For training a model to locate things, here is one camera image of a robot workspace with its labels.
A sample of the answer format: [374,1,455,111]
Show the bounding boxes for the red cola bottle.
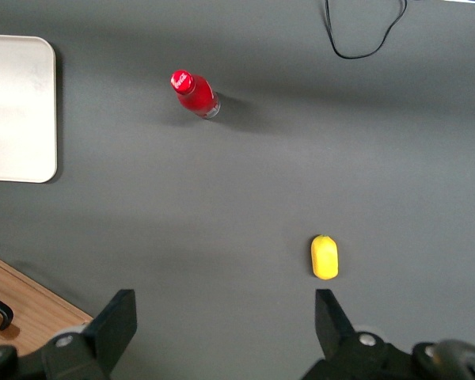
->
[169,69,222,121]

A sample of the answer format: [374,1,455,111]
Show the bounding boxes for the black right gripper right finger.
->
[302,288,460,380]

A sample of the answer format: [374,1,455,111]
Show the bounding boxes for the yellow lemon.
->
[310,234,340,281]

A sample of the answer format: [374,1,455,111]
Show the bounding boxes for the cream plastic tray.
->
[0,34,59,184]

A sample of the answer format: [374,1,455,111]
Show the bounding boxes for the thin black looped cable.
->
[323,0,409,61]

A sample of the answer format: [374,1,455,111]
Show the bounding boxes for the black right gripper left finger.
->
[0,288,138,380]

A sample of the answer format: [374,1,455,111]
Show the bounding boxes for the wooden two-drawer cabinet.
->
[0,249,95,352]

